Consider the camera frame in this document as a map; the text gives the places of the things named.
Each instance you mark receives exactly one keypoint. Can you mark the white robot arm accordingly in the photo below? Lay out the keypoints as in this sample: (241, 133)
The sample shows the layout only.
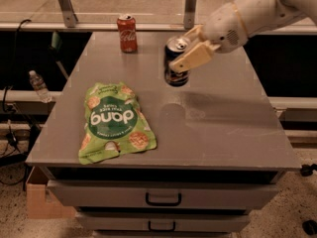
(267, 15)

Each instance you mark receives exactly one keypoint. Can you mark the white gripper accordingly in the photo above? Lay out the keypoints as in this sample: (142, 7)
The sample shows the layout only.
(222, 27)

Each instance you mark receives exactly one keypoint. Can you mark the lower grey drawer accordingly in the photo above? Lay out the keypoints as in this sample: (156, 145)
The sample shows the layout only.
(161, 222)

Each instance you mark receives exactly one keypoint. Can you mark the grey drawer cabinet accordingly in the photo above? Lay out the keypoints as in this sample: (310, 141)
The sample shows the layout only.
(218, 128)

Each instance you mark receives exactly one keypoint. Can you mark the middle metal bracket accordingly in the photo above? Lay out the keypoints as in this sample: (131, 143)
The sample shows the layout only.
(189, 14)

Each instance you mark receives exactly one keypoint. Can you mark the left metal bracket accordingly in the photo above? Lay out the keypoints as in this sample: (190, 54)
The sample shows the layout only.
(68, 14)

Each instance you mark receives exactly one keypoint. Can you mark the grey drawer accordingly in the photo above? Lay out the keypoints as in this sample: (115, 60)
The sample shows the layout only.
(154, 194)
(161, 222)

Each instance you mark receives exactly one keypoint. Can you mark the metal bracket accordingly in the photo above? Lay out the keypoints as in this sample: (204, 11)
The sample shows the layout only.
(189, 14)
(68, 14)

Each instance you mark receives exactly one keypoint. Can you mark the upper grey drawer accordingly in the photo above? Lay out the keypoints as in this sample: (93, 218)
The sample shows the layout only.
(154, 194)

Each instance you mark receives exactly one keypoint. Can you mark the clear plastic water bottle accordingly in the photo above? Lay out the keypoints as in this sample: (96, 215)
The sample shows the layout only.
(40, 87)

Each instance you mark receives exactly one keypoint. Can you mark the red coca-cola can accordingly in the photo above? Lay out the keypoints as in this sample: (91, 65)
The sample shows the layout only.
(127, 33)

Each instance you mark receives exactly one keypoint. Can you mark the green rice chip bag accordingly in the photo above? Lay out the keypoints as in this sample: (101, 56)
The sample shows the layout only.
(115, 124)

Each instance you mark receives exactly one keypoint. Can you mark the cardboard box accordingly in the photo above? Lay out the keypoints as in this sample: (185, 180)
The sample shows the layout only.
(41, 203)

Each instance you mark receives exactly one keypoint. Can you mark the blue pepsi can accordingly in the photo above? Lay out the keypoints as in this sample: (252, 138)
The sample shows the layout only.
(174, 73)

